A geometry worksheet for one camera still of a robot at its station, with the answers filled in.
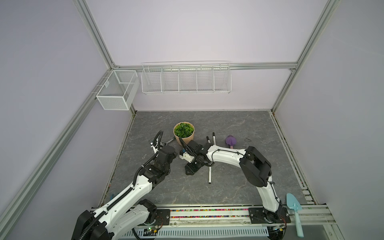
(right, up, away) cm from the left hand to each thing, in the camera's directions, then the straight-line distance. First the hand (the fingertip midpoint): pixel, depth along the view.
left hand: (167, 148), depth 81 cm
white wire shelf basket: (+9, +44, +16) cm, 48 cm away
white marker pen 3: (+24, -16, +6) cm, 30 cm away
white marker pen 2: (+24, +2, +21) cm, 32 cm away
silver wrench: (-5, 0, +20) cm, 20 cm away
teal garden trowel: (+66, -27, -4) cm, 72 cm away
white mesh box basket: (-37, +37, +20) cm, 56 cm away
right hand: (+12, -15, +8) cm, 21 cm away
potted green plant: (+9, +9, +13) cm, 18 cm away
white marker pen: (+28, +3, +23) cm, 36 cm away
